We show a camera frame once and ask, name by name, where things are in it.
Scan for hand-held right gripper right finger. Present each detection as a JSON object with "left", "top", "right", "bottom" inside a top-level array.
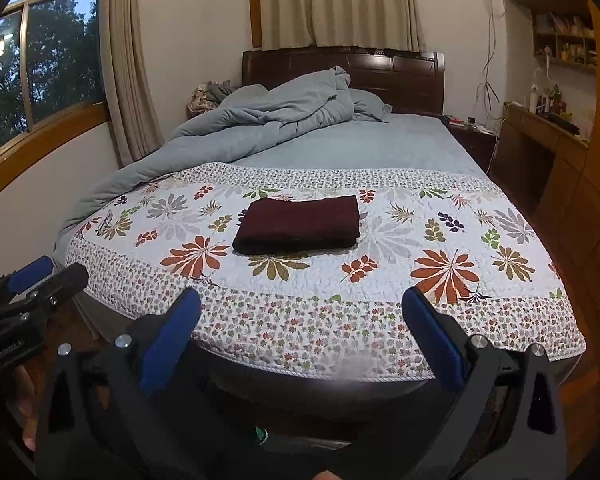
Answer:
[{"left": 401, "top": 287, "right": 568, "bottom": 480}]

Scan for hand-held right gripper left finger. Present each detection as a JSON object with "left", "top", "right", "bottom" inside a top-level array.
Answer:
[{"left": 35, "top": 288, "right": 202, "bottom": 480}]

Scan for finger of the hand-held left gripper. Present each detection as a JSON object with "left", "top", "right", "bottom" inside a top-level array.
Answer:
[
  {"left": 0, "top": 262, "right": 89, "bottom": 332},
  {"left": 0, "top": 256, "right": 55, "bottom": 307}
]

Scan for maroon pants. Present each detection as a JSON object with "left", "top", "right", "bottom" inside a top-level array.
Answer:
[{"left": 232, "top": 195, "right": 362, "bottom": 256}]

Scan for white floral quilt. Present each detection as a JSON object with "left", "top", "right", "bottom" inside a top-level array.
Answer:
[{"left": 62, "top": 162, "right": 587, "bottom": 380}]

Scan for grey-blue bed sheet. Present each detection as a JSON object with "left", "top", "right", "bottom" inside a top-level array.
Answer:
[{"left": 260, "top": 112, "right": 490, "bottom": 179}]

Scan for dark wooden nightstand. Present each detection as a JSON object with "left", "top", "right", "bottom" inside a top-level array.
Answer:
[{"left": 442, "top": 114, "right": 502, "bottom": 177}]

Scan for wooden wardrobe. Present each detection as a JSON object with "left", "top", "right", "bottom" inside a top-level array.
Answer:
[{"left": 495, "top": 0, "right": 600, "bottom": 411}]

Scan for wooden framed window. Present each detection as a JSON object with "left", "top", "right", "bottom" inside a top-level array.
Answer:
[{"left": 0, "top": 0, "right": 112, "bottom": 211}]

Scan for pile of clothes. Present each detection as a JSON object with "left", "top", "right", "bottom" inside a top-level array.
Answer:
[{"left": 186, "top": 81, "right": 236, "bottom": 114}]

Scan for beige side curtain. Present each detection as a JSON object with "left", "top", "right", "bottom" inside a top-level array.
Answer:
[{"left": 99, "top": 0, "right": 167, "bottom": 168}]

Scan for wooden desk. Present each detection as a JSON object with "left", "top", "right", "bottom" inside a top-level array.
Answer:
[{"left": 490, "top": 101, "right": 592, "bottom": 222}]

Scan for grey-blue comforter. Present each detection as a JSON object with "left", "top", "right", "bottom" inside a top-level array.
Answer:
[{"left": 54, "top": 66, "right": 394, "bottom": 257}]

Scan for dark wooden headboard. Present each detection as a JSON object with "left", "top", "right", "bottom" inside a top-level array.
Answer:
[{"left": 242, "top": 49, "right": 446, "bottom": 116}]

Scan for beige curtain behind headboard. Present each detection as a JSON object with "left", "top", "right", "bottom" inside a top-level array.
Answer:
[{"left": 258, "top": 0, "right": 427, "bottom": 54}]

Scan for dark bed frame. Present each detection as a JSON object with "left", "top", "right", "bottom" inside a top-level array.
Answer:
[{"left": 55, "top": 255, "right": 583, "bottom": 423}]

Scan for hanging white cables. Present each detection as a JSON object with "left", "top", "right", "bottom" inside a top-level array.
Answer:
[{"left": 474, "top": 0, "right": 507, "bottom": 128}]

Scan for wooden wall shelf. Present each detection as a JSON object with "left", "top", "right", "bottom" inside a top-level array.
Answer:
[{"left": 531, "top": 9, "right": 597, "bottom": 74}]

